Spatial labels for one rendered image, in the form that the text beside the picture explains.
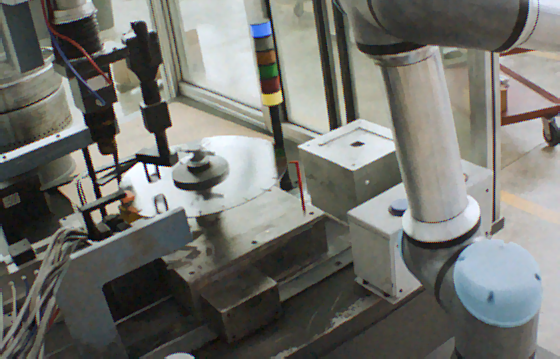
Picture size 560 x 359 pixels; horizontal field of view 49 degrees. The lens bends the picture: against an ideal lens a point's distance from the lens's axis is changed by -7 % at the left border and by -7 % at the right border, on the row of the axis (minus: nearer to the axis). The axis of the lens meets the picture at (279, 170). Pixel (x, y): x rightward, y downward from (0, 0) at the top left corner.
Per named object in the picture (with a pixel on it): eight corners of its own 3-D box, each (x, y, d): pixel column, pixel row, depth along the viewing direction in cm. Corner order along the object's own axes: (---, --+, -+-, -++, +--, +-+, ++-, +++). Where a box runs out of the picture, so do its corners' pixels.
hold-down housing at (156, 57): (169, 121, 117) (146, 14, 108) (177, 128, 114) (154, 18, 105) (141, 131, 115) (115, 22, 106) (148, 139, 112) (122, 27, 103)
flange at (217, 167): (233, 157, 129) (231, 145, 128) (224, 184, 120) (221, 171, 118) (179, 162, 131) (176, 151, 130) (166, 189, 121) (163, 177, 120)
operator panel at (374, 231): (453, 219, 134) (451, 154, 128) (493, 237, 126) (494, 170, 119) (353, 280, 121) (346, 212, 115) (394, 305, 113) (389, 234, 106)
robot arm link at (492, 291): (481, 381, 80) (484, 302, 75) (433, 324, 92) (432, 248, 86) (555, 349, 83) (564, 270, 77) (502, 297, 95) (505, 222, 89)
